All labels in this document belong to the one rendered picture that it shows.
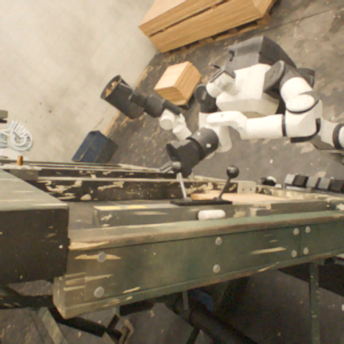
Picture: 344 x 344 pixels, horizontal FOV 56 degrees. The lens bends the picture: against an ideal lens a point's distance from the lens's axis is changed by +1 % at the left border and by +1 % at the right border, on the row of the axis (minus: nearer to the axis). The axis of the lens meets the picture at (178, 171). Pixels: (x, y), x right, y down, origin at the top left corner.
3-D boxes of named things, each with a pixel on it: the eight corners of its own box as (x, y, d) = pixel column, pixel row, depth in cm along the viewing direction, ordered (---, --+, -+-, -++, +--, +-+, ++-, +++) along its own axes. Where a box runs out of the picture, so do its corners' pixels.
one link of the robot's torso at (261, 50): (259, 72, 168) (209, 45, 147) (322, 59, 141) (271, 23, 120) (249, 128, 168) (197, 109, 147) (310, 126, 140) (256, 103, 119)
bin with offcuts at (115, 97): (152, 98, 562) (124, 72, 527) (137, 122, 550) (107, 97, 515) (138, 100, 603) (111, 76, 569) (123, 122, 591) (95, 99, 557)
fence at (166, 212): (326, 210, 129) (327, 200, 129) (99, 227, 73) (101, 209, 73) (314, 208, 133) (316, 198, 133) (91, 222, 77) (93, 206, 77)
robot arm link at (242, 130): (209, 145, 109) (248, 142, 103) (203, 121, 105) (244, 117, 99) (214, 136, 114) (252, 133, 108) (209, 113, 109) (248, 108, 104)
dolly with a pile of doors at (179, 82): (207, 80, 457) (189, 60, 436) (190, 110, 445) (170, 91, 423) (183, 85, 507) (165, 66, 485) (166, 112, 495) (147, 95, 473)
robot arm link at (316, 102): (332, 136, 99) (308, 103, 116) (332, 99, 91) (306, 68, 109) (293, 146, 101) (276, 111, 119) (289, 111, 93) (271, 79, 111)
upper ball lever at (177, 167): (196, 202, 90) (185, 158, 94) (185, 202, 87) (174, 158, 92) (188, 207, 92) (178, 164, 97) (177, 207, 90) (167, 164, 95)
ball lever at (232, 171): (224, 207, 98) (244, 170, 92) (215, 207, 95) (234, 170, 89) (217, 199, 100) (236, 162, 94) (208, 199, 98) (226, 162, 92)
